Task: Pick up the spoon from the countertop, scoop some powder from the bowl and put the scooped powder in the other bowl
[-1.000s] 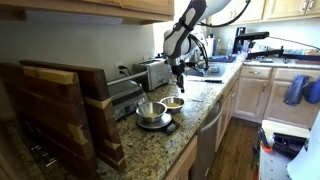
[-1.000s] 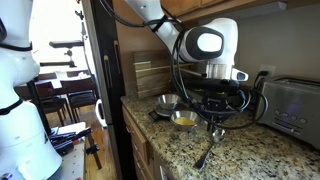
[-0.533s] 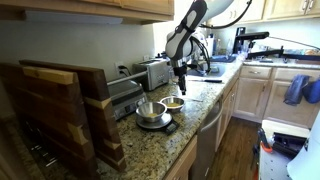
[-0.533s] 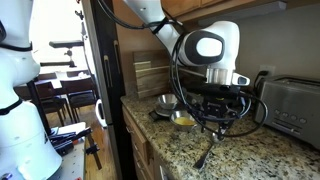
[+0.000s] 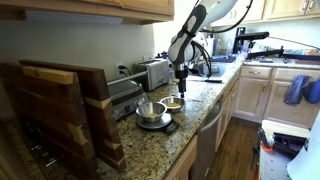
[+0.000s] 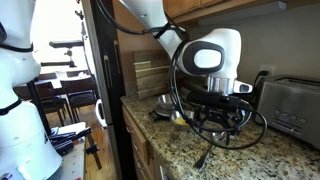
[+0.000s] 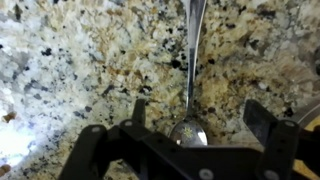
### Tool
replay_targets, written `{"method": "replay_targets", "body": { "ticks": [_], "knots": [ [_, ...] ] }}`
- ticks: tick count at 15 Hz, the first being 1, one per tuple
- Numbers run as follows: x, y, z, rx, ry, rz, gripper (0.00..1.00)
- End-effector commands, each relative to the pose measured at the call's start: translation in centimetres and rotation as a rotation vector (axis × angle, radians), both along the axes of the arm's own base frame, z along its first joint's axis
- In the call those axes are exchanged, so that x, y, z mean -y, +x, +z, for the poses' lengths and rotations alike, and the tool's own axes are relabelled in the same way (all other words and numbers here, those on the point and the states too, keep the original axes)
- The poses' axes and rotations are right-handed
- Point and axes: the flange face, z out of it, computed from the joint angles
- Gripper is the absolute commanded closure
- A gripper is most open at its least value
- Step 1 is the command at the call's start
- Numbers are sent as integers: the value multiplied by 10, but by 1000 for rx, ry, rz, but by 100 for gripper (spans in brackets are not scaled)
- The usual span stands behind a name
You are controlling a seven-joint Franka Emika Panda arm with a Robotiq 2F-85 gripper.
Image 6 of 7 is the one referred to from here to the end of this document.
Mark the black kitchen scale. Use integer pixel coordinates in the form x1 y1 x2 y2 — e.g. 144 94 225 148
148 105 174 122

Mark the steel bowl with yellow powder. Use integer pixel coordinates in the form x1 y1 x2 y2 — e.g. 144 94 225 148
169 109 198 127

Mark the black clamp with orange handle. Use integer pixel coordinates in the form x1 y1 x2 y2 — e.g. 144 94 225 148
49 127 93 157

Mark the stainless steel toaster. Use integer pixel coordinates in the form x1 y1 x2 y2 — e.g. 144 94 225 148
254 75 320 151

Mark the white wall outlet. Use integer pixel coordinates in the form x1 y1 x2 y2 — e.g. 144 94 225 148
259 65 277 78

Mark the wooden upper cabinet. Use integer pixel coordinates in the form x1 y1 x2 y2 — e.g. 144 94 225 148
162 0 320 27

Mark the black refrigerator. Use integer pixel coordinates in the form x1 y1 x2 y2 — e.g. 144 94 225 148
81 0 138 180

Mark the silver metal spoon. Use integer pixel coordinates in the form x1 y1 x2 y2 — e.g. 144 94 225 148
193 131 228 170

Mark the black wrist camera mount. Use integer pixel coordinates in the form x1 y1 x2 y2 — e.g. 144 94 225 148
186 90 252 113

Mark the white perforated robot table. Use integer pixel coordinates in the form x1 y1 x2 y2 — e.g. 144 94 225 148
48 121 88 180

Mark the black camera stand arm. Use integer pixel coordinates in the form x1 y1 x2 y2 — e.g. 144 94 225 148
39 40 85 69

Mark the steel bowl on scale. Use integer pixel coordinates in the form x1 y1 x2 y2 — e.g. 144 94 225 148
157 93 178 111

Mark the dark wooden dining chair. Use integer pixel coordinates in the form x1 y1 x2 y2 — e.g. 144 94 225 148
34 81 68 127
59 78 98 123

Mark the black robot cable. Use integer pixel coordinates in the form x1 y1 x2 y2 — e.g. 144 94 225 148
94 0 269 151

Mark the patchwork wooden cutting board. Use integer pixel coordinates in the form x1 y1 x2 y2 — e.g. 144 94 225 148
133 60 174 100

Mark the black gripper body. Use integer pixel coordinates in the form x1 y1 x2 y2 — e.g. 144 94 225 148
199 107 250 135

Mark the wooden lower drawer cabinet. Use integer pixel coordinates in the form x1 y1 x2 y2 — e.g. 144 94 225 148
121 104 158 180

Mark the dark dining table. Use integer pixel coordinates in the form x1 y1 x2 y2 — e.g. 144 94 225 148
14 70 96 92

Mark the stainless steel dishwasher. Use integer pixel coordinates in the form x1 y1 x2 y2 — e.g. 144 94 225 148
153 156 175 180

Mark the black power cord plug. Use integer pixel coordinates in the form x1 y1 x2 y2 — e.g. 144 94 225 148
253 70 270 92

